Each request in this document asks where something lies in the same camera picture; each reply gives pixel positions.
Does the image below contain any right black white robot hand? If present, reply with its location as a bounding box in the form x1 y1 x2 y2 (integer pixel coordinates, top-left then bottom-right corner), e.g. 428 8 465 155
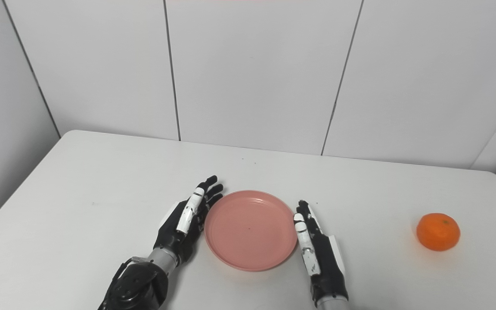
293 199 349 307

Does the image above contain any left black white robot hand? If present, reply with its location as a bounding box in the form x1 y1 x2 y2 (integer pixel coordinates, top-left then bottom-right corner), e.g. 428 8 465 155
153 175 224 267

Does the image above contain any pink round plate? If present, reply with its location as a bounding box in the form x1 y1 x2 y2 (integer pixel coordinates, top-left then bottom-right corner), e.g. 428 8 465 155
204 190 299 272

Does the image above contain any orange fruit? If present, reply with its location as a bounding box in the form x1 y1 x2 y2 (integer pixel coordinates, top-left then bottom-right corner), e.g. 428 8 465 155
416 213 461 252

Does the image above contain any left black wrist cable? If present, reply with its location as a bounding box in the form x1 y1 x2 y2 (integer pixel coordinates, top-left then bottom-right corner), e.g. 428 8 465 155
102 257 147 310

